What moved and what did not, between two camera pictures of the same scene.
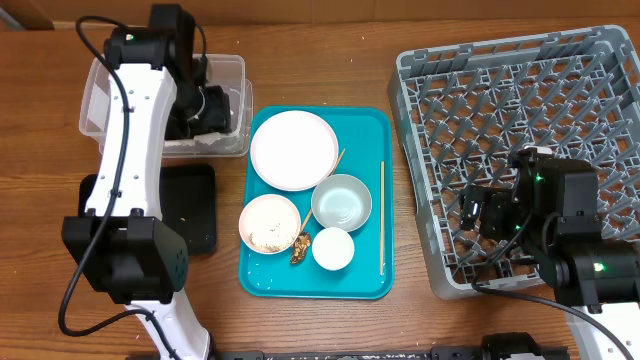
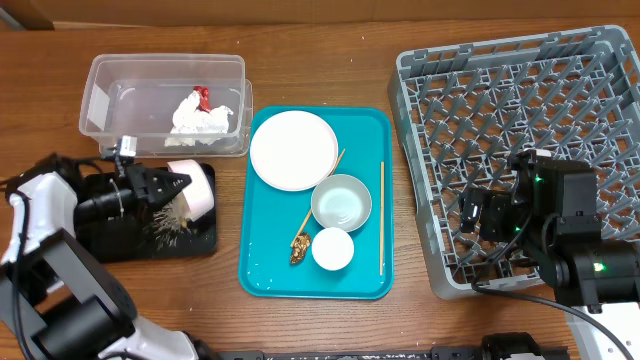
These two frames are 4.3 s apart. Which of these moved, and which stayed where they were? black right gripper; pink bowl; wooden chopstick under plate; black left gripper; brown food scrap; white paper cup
Moved: pink bowl; black left gripper
Stayed: black right gripper; white paper cup; wooden chopstick under plate; brown food scrap
